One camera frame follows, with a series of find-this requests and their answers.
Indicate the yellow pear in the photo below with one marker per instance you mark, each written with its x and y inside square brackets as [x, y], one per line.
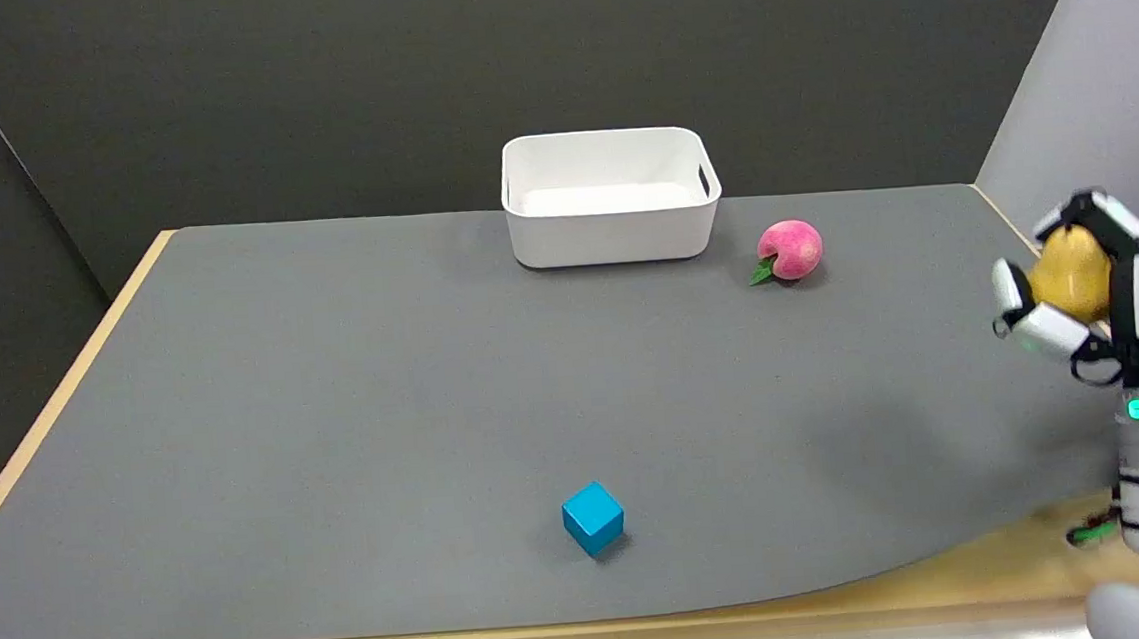
[1073, 274]

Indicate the white plastic box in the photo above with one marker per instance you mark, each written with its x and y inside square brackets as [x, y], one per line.
[610, 196]

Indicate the pink peach with leaf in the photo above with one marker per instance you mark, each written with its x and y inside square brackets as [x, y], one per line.
[791, 250]

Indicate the blue cube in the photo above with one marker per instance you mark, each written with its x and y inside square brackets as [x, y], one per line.
[593, 518]

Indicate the grey table mat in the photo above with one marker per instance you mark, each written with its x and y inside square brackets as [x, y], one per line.
[496, 415]

